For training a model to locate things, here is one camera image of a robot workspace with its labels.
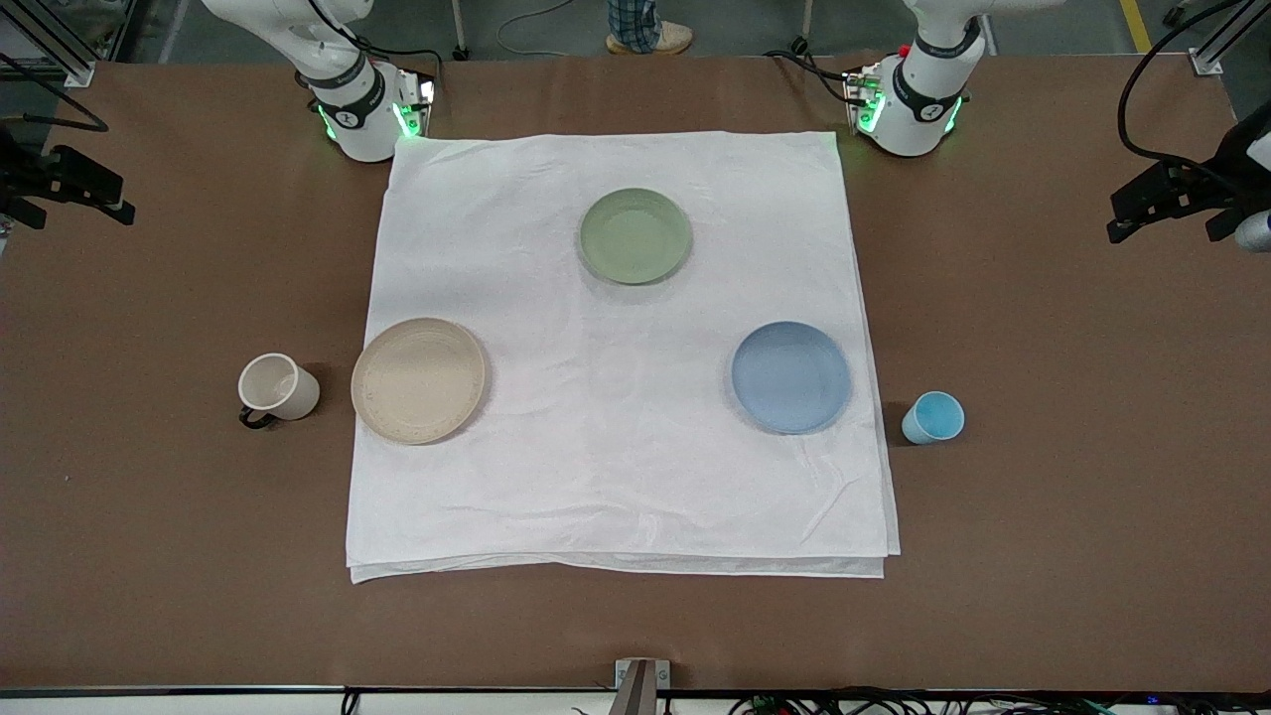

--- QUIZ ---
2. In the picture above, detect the white mug black handle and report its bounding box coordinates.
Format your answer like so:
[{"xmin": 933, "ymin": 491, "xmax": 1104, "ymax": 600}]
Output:
[{"xmin": 237, "ymin": 353, "xmax": 322, "ymax": 431}]

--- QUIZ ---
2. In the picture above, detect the blue cup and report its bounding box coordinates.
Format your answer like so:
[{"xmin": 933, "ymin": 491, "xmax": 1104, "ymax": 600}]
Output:
[{"xmin": 901, "ymin": 390, "xmax": 966, "ymax": 446}]

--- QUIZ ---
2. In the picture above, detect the beige round plate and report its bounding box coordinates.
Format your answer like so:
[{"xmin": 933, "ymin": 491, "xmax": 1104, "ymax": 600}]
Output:
[{"xmin": 351, "ymin": 317, "xmax": 489, "ymax": 446}]

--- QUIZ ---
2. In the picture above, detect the blue round plate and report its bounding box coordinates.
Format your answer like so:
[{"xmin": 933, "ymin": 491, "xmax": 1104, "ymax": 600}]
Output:
[{"xmin": 731, "ymin": 320, "xmax": 853, "ymax": 436}]

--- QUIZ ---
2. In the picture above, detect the green round plate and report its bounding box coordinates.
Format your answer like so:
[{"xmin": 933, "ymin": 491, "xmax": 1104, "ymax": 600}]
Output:
[{"xmin": 577, "ymin": 187, "xmax": 693, "ymax": 287}]

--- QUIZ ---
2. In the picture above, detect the person shoe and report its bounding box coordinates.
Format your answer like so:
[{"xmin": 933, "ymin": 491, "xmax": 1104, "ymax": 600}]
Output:
[{"xmin": 606, "ymin": 22, "xmax": 694, "ymax": 57}]

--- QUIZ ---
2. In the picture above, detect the plaid trouser leg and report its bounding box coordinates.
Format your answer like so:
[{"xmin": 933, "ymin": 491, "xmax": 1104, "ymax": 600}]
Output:
[{"xmin": 608, "ymin": 0, "xmax": 662, "ymax": 51}]

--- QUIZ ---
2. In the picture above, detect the white cloth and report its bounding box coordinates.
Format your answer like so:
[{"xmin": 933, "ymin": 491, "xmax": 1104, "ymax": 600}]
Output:
[{"xmin": 346, "ymin": 131, "xmax": 902, "ymax": 584}]

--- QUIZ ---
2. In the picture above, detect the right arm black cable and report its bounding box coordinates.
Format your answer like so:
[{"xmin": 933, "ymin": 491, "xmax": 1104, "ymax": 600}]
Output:
[{"xmin": 0, "ymin": 54, "xmax": 109, "ymax": 134}]

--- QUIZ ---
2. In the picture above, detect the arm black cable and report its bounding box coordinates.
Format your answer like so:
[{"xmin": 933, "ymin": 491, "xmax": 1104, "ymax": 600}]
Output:
[
  {"xmin": 0, "ymin": 54, "xmax": 109, "ymax": 134},
  {"xmin": 1118, "ymin": 0, "xmax": 1271, "ymax": 168}
]

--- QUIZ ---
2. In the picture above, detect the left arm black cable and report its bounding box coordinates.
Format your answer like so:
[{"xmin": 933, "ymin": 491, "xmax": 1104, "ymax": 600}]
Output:
[{"xmin": 1118, "ymin": 0, "xmax": 1271, "ymax": 168}]

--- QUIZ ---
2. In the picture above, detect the aluminium frame post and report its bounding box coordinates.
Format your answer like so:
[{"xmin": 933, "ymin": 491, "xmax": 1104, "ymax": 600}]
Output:
[
  {"xmin": 1188, "ymin": 0, "xmax": 1271, "ymax": 76},
  {"xmin": 0, "ymin": 0, "xmax": 96, "ymax": 89}
]

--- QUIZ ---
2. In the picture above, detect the right base black cable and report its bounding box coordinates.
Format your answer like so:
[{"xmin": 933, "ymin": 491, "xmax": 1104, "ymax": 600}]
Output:
[{"xmin": 355, "ymin": 35, "xmax": 445, "ymax": 78}]

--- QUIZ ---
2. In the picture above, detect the base black cable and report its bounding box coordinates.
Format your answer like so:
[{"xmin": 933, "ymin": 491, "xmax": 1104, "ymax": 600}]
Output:
[
  {"xmin": 765, "ymin": 48, "xmax": 867, "ymax": 106},
  {"xmin": 355, "ymin": 35, "xmax": 445, "ymax": 78}
]

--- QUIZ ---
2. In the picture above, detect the left base black cable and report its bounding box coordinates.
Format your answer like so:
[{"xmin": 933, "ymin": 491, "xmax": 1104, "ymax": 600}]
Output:
[{"xmin": 765, "ymin": 48, "xmax": 867, "ymax": 106}]

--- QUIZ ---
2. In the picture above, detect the grey floor cable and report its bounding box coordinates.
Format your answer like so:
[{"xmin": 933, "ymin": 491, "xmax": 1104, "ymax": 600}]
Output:
[{"xmin": 494, "ymin": 0, "xmax": 599, "ymax": 57}]

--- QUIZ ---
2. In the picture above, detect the black cable bundle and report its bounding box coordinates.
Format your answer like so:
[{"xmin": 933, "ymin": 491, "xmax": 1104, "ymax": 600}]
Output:
[{"xmin": 730, "ymin": 689, "xmax": 1271, "ymax": 715}]

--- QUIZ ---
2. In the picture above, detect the grey camera pole bracket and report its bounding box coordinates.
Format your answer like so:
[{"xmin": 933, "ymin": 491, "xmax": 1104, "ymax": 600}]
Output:
[{"xmin": 614, "ymin": 658, "xmax": 671, "ymax": 715}]

